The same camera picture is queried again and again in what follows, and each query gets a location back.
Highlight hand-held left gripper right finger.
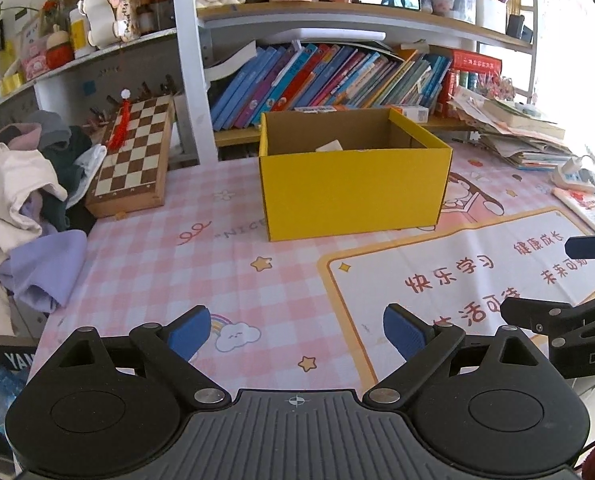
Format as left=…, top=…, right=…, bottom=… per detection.
left=363, top=303, right=543, bottom=407

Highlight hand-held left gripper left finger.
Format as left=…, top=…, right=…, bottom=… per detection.
left=57, top=305, right=231, bottom=408

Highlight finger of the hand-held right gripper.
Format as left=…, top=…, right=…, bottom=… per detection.
left=565, top=233, right=595, bottom=259
left=500, top=290, right=595, bottom=352

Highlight yellow cardboard box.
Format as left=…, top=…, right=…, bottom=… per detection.
left=258, top=106, right=453, bottom=242

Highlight pink checkered desktop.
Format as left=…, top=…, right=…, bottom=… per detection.
left=27, top=140, right=595, bottom=411

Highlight red white booklet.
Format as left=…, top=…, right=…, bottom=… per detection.
left=552, top=187, right=595, bottom=222

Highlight white power strip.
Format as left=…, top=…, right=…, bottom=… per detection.
left=550, top=157, right=595, bottom=194

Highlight stack of books and papers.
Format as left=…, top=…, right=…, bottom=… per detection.
left=447, top=87, right=575, bottom=171

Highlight lavender garment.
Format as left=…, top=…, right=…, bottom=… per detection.
left=0, top=195, right=88, bottom=313

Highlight wooden chessboard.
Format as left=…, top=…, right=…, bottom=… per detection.
left=84, top=94, right=175, bottom=218

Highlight colourful paper flowers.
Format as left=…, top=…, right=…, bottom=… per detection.
left=472, top=72, right=517, bottom=102

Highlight dark green garment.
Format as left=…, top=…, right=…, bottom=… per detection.
left=37, top=125, right=98, bottom=233

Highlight red dictionary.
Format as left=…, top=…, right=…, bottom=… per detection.
left=450, top=50, right=504, bottom=74

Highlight red tassel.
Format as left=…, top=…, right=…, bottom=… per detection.
left=107, top=89, right=133, bottom=151

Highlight small orange white box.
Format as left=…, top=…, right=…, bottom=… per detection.
left=391, top=104, right=431, bottom=124

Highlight small black box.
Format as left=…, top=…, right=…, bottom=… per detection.
left=507, top=14, right=535, bottom=44

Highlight cream garment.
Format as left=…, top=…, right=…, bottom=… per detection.
left=0, top=142, right=68, bottom=336

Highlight grey garment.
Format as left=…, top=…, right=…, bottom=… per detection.
left=24, top=110, right=73, bottom=148

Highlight white pen holder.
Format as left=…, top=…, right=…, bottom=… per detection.
left=476, top=0, right=508, bottom=36

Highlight row of books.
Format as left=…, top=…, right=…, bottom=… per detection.
left=210, top=42, right=453, bottom=131

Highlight white bookshelf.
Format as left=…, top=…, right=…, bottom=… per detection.
left=0, top=0, right=538, bottom=166

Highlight thick grey-covered book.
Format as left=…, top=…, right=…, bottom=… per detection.
left=204, top=40, right=258, bottom=80

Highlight red round doll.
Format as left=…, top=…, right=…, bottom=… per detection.
left=44, top=25, right=74, bottom=71

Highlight pink box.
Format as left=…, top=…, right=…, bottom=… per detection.
left=20, top=45, right=49, bottom=82

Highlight yellow white jar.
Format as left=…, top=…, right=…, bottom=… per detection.
left=70, top=7, right=94, bottom=59

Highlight white decorative ornament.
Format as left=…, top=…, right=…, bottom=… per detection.
left=77, top=0, right=143, bottom=47

